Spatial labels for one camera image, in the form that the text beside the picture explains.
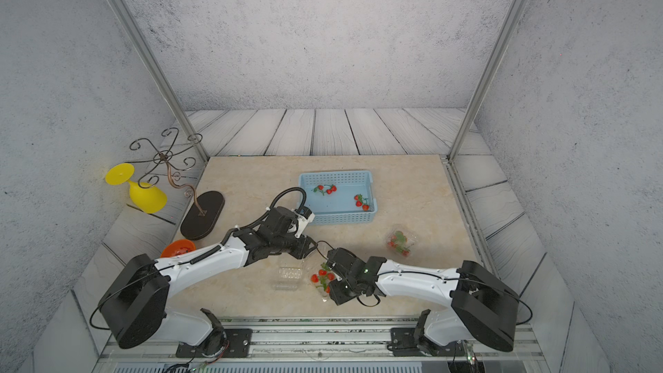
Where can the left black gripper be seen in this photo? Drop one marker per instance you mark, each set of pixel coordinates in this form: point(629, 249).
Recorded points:
point(304, 248)

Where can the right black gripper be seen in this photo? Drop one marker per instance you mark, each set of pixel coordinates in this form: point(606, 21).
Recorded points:
point(337, 296)

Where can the clear clamshell container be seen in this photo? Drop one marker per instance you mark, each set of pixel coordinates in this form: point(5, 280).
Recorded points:
point(411, 235)
point(288, 278)
point(322, 282)

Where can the light blue perforated basket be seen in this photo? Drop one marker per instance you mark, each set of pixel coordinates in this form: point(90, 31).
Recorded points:
point(339, 207)

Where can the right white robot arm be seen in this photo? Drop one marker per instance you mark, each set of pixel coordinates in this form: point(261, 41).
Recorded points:
point(477, 305)

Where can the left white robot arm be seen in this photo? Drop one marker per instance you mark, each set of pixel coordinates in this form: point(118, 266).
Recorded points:
point(136, 306)

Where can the strawberry cluster left in basket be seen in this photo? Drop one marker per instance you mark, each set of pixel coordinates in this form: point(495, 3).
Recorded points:
point(325, 189)

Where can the strawberry cluster in basket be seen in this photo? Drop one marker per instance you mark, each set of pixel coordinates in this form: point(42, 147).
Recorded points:
point(362, 202)
point(325, 189)

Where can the strawberry cluster right in basket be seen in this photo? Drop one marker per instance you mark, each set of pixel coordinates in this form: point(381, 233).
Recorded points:
point(362, 202)

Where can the orange plastic bowl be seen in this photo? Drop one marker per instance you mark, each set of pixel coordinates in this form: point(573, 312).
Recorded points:
point(179, 247)

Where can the yellow plastic goblet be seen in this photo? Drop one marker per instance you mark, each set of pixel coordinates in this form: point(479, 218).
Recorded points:
point(148, 199)

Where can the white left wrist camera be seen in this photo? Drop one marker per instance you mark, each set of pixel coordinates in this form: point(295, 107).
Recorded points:
point(304, 218)

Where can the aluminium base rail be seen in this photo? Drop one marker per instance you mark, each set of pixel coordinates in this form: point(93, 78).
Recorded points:
point(328, 344)

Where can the dark wire jewellery stand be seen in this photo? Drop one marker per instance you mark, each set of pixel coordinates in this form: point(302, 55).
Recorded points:
point(207, 207)

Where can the aluminium frame post left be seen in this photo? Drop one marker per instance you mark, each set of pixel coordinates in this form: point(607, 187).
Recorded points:
point(146, 55)

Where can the aluminium frame post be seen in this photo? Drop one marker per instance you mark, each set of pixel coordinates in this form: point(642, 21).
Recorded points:
point(146, 55)
point(507, 30)

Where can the aluminium frame post right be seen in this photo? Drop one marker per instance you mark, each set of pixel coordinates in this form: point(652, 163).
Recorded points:
point(507, 30)

